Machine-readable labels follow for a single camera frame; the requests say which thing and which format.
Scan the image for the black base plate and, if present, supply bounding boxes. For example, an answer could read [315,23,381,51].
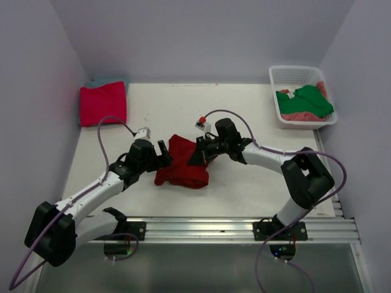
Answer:
[114,221,147,242]
[252,216,309,241]

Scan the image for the folded pink t shirt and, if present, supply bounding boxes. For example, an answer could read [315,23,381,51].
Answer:
[79,81,128,127]

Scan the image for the dark red t shirt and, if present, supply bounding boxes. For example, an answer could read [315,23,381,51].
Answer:
[154,134,209,189]

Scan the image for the aluminium mounting rail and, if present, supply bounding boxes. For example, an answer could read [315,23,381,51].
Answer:
[88,215,361,244]

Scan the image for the salmon pink t shirt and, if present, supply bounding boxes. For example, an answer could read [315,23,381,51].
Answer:
[281,81,328,122]

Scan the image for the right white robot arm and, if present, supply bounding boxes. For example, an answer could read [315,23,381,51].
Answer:
[188,117,335,240]

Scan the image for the green t shirt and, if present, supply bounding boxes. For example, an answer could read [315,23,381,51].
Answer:
[275,85,334,118]

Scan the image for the white plastic basket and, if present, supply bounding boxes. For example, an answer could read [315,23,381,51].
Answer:
[269,65,337,130]

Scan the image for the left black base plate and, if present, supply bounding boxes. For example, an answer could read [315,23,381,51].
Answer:
[114,221,147,242]

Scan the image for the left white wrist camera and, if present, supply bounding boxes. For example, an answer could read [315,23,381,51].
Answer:
[134,127,151,141]

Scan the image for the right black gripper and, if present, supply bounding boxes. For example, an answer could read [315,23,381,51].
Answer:
[188,135,229,165]

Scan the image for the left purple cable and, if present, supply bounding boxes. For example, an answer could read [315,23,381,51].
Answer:
[8,115,138,291]

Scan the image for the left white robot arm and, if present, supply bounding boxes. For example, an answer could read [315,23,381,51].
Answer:
[24,139,172,267]

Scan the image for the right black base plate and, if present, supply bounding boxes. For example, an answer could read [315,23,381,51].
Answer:
[252,216,309,241]

